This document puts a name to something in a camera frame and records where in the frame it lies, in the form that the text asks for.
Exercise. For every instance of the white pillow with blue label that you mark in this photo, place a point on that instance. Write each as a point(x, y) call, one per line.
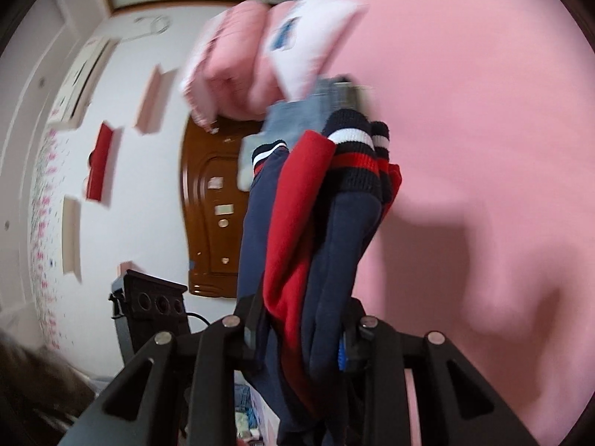
point(300, 44)

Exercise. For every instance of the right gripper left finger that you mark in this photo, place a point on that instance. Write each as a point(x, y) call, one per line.
point(176, 381)

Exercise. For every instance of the black device with round holes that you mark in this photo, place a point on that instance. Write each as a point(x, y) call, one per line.
point(143, 306)

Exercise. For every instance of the pink pillow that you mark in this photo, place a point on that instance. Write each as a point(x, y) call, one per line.
point(229, 73)

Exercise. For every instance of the folded blue denim garment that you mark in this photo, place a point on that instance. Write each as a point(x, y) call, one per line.
point(287, 121)

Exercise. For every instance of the pink fleece blanket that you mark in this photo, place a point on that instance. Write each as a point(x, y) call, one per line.
point(490, 106)

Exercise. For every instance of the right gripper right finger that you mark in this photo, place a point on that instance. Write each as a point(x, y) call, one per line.
point(403, 389)

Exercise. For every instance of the brown wooden headboard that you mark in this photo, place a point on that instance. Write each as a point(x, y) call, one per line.
point(213, 206)

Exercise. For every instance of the red and navy jacket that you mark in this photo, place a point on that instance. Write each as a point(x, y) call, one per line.
point(313, 209)

